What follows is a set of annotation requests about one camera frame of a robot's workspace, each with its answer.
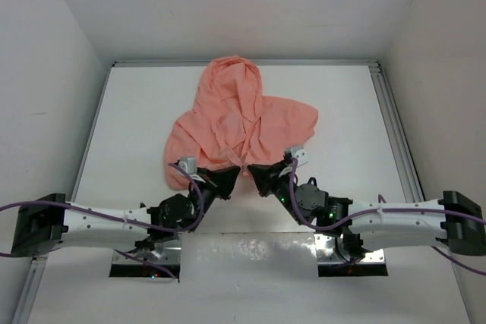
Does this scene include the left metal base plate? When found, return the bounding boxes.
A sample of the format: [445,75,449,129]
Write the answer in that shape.
[127,240,181,265]

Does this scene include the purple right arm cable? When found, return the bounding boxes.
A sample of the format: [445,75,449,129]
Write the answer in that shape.
[284,151,486,276]

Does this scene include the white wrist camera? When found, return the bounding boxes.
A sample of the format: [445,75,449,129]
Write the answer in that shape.
[284,145,309,167]
[178,156,197,175]

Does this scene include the metal base plate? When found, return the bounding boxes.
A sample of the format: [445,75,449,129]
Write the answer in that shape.
[314,232,385,266]
[127,240,181,265]

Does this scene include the pink hooded zip jacket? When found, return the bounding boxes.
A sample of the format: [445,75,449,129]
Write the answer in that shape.
[164,56,318,170]

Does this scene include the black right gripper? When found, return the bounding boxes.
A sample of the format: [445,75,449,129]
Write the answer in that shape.
[249,159,306,225]

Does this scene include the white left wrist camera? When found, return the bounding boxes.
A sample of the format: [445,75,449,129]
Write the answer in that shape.
[178,156,197,175]

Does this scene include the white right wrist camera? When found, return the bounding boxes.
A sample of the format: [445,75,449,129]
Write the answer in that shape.
[284,145,309,167]

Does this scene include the aluminium table edge rail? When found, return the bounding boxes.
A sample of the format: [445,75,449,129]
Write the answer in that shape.
[14,62,455,323]

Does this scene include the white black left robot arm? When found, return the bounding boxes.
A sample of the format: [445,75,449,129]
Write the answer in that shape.
[10,166,240,257]

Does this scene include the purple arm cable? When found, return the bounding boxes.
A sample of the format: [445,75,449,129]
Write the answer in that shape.
[284,151,486,276]
[0,162,206,279]

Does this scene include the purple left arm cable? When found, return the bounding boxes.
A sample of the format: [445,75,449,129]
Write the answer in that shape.
[0,162,206,279]

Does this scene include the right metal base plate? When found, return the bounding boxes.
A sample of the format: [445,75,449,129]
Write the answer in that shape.
[314,232,385,266]

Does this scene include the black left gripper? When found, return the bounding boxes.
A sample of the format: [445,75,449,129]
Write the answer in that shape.
[186,165,240,231]

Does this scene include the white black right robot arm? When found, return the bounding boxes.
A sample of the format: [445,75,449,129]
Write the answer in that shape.
[248,158,485,260]

